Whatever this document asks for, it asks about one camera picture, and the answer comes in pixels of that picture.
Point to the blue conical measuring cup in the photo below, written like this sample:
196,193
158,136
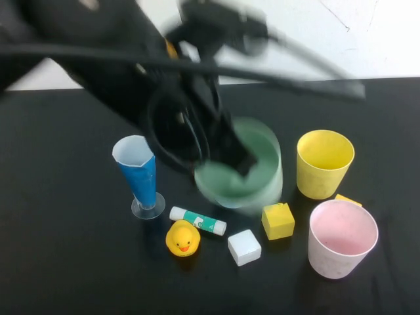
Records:
138,180

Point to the yellow rubber duck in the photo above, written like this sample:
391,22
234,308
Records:
182,241

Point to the white green glue stick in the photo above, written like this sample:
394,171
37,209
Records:
205,222

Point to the green plastic cup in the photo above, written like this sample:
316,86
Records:
269,177

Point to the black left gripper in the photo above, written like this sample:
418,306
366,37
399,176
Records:
200,95

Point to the yellow foam cube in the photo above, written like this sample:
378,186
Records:
278,223
348,199

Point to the white foam cube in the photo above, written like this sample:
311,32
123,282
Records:
244,247

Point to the pink plastic cup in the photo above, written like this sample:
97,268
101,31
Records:
331,260

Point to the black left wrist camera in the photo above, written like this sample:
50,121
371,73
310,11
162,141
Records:
223,23

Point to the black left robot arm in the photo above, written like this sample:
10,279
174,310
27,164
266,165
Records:
82,26

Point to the yellow plastic cup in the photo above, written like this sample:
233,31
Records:
316,183

